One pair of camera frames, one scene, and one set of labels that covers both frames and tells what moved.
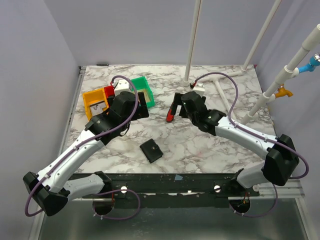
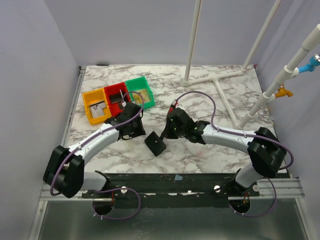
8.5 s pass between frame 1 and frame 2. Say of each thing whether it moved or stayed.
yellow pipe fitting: stayed
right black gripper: moved
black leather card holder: moved
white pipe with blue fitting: stayed
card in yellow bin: stayed
